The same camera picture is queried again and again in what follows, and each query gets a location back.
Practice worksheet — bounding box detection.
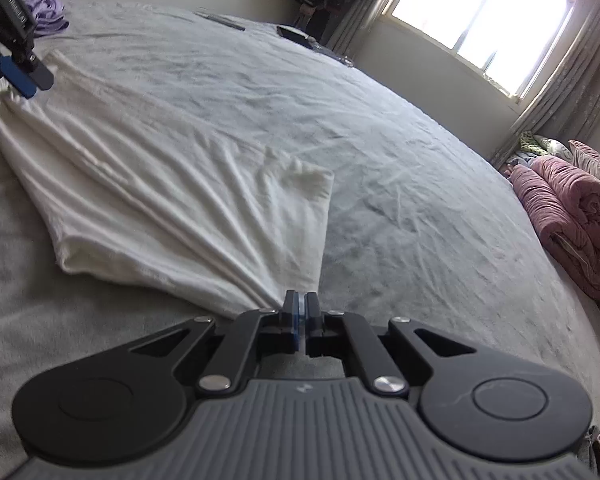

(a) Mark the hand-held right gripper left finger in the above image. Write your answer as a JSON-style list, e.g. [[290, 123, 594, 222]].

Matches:
[[130, 290, 301, 396]]

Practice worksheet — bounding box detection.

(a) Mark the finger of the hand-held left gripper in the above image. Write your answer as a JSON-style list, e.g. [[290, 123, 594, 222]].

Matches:
[[0, 56, 37, 99], [27, 55, 55, 92]]

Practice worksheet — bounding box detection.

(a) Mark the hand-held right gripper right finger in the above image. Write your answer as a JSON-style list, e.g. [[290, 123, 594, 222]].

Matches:
[[304, 291, 476, 397]]

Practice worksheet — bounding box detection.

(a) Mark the white t-shirt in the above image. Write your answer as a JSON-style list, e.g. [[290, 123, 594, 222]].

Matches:
[[0, 49, 336, 321]]

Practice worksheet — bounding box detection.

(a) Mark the blue grey clothes pile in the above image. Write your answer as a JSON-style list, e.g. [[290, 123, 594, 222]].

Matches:
[[502, 152, 536, 176]]

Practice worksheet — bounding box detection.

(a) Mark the purple garment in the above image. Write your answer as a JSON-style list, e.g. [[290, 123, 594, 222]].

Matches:
[[25, 0, 71, 37]]

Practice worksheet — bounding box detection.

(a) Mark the bed with grey sheet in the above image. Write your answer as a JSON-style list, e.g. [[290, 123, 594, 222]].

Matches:
[[0, 0, 600, 480]]

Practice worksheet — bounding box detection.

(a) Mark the black remote control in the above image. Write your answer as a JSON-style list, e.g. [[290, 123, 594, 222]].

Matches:
[[196, 8, 246, 32]]

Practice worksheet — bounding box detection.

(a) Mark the dark flat object on bed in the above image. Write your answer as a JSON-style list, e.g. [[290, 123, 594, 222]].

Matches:
[[312, 40, 356, 68]]

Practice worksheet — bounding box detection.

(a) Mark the pink folded quilt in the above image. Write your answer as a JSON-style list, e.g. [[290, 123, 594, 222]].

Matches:
[[507, 156, 600, 303]]

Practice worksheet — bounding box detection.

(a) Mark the grey patterned curtain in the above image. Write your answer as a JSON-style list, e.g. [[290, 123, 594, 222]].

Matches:
[[490, 0, 600, 166], [325, 0, 421, 58]]

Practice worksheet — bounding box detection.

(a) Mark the grey pink pillow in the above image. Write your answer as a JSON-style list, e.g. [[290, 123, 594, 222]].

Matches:
[[567, 140, 600, 191]]

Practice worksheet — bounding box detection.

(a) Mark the window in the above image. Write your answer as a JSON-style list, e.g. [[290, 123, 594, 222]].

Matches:
[[387, 0, 578, 101]]

